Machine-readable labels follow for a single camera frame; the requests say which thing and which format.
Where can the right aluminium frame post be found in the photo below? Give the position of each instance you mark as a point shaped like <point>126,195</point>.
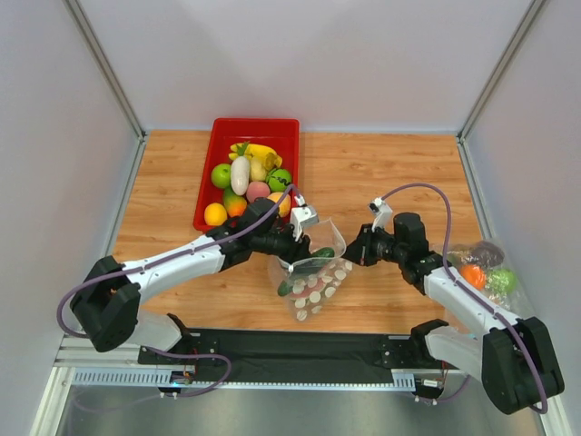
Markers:
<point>505,60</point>

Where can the red plastic bin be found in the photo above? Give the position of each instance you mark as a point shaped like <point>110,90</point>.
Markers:
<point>282,135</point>

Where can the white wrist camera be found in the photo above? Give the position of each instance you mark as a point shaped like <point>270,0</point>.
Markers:
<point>382,213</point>
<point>302,216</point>

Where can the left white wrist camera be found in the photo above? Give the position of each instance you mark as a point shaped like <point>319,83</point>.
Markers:
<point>302,216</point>

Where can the left aluminium frame post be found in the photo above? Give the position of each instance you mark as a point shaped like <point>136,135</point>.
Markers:
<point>86,30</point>

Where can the dark green cucumber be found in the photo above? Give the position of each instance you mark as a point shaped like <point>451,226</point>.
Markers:
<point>302,269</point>

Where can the green apple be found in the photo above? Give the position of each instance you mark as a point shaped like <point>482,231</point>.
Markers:
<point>221,176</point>

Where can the yellow pear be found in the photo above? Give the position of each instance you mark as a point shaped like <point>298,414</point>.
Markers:
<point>258,171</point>

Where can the small green watermelon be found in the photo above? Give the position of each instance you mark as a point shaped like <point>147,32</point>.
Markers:
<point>278,180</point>

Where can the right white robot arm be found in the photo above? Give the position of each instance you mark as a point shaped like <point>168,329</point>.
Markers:
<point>512,357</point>

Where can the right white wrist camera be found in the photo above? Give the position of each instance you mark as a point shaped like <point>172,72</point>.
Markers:
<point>382,213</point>

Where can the yellow banana bunch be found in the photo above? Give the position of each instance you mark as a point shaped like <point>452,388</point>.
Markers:
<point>267,156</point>

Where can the polka dot zip bag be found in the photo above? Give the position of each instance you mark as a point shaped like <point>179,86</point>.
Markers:
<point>323,234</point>

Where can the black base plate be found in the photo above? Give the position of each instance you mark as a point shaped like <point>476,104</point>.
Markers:
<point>313,357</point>

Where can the white radish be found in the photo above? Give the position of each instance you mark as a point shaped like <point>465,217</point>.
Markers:
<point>240,169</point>

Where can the green orange mango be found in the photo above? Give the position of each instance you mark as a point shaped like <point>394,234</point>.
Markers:
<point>234,204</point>

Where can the aluminium front rail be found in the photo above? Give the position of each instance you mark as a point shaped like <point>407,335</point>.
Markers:
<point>76,352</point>

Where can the aluminium frame post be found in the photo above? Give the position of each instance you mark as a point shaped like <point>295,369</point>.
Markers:
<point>505,60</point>
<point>86,30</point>

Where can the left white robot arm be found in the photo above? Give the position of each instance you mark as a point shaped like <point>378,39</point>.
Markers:
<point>108,304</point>

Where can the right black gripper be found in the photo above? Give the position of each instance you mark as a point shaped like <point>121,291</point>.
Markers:
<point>363,248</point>

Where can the pink peach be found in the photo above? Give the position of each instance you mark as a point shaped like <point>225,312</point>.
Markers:
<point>257,189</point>

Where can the yellow lemon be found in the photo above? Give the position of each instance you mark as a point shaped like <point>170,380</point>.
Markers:
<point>215,214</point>

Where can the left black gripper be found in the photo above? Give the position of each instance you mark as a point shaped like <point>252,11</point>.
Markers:
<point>298,247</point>

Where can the clear bag of spare food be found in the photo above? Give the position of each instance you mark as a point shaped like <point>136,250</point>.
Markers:
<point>476,286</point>

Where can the yellow orange peach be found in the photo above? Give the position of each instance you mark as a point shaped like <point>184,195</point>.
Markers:
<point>284,206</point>

